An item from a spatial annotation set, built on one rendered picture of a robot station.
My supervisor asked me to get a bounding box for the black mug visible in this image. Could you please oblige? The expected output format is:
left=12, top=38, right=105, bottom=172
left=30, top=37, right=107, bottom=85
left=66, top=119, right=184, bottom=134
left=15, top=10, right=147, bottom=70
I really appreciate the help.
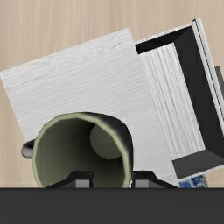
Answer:
left=20, top=111, right=135, bottom=189

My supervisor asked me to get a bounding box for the open cabinet drawer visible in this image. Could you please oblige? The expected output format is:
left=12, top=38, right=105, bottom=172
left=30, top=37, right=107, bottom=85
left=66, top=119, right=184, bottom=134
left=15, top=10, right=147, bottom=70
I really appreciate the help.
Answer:
left=134, top=17, right=224, bottom=180

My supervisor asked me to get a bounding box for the cabinet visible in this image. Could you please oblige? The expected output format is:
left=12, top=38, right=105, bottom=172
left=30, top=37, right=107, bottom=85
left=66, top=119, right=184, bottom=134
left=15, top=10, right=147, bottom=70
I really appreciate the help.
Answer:
left=0, top=27, right=181, bottom=187

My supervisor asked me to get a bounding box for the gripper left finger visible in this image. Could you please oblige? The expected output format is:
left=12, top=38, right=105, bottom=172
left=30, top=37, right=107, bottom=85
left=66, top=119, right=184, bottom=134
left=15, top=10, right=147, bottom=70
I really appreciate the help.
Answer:
left=46, top=170, right=95, bottom=189

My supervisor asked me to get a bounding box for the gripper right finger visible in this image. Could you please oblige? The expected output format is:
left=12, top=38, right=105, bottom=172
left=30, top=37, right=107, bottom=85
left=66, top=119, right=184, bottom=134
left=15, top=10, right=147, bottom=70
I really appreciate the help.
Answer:
left=130, top=170, right=179, bottom=189

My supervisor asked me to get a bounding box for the blue and white bowl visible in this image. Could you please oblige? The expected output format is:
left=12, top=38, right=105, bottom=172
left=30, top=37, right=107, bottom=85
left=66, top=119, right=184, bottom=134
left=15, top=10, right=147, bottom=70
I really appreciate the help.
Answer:
left=178, top=174, right=209, bottom=189

